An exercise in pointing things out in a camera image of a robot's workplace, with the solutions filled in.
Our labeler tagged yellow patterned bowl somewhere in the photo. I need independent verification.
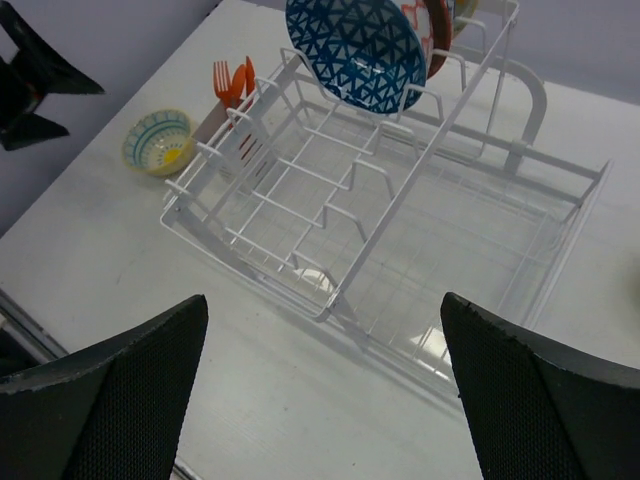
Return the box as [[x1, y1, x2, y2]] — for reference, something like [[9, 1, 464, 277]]
[[121, 109, 195, 177]]

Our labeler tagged orange plastic spoon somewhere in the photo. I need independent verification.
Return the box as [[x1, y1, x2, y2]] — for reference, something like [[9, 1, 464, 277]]
[[231, 64, 246, 102]]

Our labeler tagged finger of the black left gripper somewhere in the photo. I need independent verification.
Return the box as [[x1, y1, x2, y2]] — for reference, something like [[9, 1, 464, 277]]
[[1, 113, 69, 151], [1, 7, 105, 115]]

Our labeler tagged dark blue triangle bowl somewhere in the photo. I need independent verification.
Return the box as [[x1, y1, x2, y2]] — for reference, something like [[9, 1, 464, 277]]
[[285, 0, 433, 115]]

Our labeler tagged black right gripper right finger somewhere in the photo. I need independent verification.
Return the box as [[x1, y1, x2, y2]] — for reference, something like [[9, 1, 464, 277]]
[[440, 293, 639, 479]]

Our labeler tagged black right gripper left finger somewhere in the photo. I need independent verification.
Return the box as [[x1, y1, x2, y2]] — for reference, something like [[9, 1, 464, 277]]
[[1, 294, 208, 479]]

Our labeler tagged orange plastic knife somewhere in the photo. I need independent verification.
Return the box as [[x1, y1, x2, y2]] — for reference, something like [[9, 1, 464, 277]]
[[245, 56, 256, 97]]

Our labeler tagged blue zigzag patterned bowl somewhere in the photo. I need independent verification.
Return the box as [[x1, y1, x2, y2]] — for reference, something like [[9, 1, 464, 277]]
[[453, 0, 478, 37]]

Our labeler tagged red rimmed patterned bowl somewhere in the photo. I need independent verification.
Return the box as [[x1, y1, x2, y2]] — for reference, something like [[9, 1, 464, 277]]
[[400, 0, 455, 79]]

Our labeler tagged lime green bowl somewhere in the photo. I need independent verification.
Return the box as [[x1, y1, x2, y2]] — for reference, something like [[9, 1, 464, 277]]
[[628, 259, 640, 298]]

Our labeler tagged orange plastic fork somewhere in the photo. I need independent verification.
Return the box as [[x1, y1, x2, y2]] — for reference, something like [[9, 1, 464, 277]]
[[213, 61, 234, 108]]

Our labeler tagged white wire dish rack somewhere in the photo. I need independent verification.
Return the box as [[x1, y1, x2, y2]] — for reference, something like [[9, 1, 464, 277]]
[[160, 1, 609, 383]]

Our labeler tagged white cutlery caddy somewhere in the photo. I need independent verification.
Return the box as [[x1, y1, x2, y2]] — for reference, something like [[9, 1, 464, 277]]
[[192, 99, 276, 176]]

